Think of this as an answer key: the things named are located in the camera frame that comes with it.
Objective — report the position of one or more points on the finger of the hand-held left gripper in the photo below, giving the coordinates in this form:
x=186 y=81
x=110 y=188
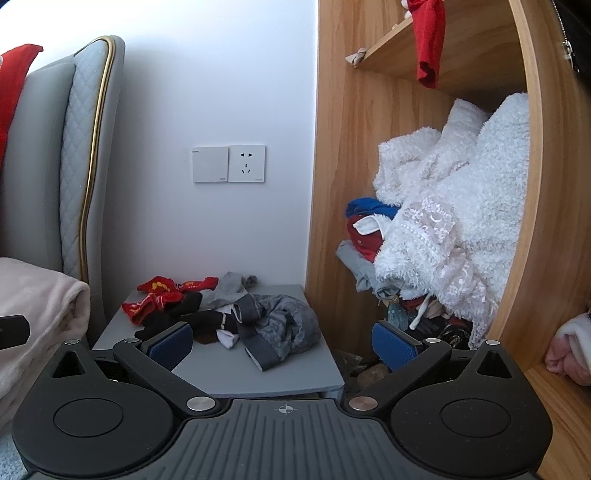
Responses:
x=14 y=331

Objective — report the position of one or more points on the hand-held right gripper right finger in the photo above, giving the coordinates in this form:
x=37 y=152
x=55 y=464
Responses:
x=395 y=344

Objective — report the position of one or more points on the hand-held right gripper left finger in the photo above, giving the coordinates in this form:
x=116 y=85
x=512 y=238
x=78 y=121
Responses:
x=168 y=344

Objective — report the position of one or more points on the plain black sock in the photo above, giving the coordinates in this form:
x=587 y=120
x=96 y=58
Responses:
x=159 y=321

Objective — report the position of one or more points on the brown sock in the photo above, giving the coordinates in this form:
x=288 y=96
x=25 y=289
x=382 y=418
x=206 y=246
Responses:
x=206 y=340

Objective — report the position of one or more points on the red printed sock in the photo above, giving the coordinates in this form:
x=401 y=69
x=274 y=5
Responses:
x=147 y=307
x=159 y=284

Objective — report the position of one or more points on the black sock with white stripes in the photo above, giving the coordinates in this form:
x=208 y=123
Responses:
x=207 y=323

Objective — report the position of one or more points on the grey sock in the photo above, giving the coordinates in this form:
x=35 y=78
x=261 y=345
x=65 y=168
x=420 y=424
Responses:
x=228 y=290

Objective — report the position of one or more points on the grey patterned underwear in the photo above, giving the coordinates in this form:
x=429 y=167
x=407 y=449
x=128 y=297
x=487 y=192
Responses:
x=286 y=323

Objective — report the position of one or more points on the pink fleece blanket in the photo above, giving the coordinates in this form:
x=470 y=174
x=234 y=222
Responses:
x=37 y=314

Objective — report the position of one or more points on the black patterned cloth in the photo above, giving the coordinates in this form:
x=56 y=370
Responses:
x=455 y=334

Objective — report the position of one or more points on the grey nightstand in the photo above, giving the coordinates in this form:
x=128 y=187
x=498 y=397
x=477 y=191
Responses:
x=295 y=364

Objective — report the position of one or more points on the white lace garment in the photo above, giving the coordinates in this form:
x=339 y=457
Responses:
x=438 y=230

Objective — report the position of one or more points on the blue garment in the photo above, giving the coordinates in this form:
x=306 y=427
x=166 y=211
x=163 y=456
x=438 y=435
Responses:
x=369 y=207

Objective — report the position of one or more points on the grey quilted bed headboard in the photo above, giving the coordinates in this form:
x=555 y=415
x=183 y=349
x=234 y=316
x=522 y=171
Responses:
x=46 y=161

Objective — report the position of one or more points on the pink and white cloth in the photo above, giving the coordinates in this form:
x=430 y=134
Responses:
x=572 y=350

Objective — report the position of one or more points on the white fluffy blanket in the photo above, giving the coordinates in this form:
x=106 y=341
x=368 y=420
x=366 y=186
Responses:
x=489 y=184

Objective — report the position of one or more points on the wooden wardrobe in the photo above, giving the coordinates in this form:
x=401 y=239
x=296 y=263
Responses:
x=351 y=138

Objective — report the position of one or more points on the red cloth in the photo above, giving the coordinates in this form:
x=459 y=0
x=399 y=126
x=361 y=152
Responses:
x=11 y=83

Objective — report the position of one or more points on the small white cloth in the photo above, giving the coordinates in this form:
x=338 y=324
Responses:
x=356 y=57

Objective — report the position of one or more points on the red hanging garment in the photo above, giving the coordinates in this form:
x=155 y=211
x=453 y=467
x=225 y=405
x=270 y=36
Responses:
x=427 y=41

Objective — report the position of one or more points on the black bag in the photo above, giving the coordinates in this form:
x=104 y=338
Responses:
x=575 y=27

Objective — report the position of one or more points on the white wall switch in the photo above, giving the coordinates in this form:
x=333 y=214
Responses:
x=210 y=164

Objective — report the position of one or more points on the white wall socket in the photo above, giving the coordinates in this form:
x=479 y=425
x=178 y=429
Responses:
x=247 y=164

